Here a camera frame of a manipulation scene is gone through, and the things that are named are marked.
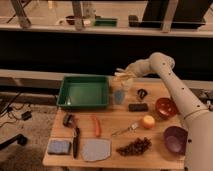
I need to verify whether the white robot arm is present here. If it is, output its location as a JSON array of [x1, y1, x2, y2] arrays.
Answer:
[[125, 52, 213, 171]]

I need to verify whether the blue translucent plastic cup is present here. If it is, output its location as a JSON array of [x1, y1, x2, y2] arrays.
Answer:
[[114, 89, 125, 105]]

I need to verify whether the black binder clip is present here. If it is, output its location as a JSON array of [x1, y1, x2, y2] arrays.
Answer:
[[137, 89, 147, 101]]

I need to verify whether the black rectangular block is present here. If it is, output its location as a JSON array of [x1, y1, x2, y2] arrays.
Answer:
[[128, 103, 148, 112]]

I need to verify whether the red wooden bowl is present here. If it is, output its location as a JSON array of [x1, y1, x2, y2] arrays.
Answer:
[[155, 97, 178, 120]]

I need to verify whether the orange apple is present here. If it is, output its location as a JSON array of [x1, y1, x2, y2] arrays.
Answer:
[[142, 115, 155, 129]]

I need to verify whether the silver fork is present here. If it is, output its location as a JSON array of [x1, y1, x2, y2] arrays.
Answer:
[[111, 123, 139, 137]]

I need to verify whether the green box on shelf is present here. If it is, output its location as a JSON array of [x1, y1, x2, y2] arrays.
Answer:
[[95, 18, 117, 27]]

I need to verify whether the wooden board table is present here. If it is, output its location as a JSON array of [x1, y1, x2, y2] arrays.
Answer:
[[43, 82, 184, 170]]

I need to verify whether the green plastic tray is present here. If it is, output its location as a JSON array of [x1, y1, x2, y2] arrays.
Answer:
[[57, 76, 109, 109]]

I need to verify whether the orange carrot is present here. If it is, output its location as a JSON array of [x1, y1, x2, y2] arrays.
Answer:
[[92, 115, 101, 137]]

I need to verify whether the dark grape bunch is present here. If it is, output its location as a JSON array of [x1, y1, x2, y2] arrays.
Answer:
[[116, 137, 152, 156]]

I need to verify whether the purple bowl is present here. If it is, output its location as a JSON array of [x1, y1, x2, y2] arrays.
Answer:
[[163, 126, 188, 155]]

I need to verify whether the dark red background bowl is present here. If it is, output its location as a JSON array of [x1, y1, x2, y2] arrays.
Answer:
[[66, 16, 75, 25]]

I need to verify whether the black brush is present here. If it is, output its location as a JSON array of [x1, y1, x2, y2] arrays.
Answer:
[[63, 113, 76, 128]]

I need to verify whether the grey blue cloth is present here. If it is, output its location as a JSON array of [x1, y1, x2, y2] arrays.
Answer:
[[81, 138, 111, 162]]

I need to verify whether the blue sponge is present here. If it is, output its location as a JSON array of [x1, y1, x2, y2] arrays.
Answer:
[[47, 140, 71, 155]]

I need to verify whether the black power adapter cable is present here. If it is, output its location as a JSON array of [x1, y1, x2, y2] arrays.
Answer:
[[0, 92, 34, 128]]

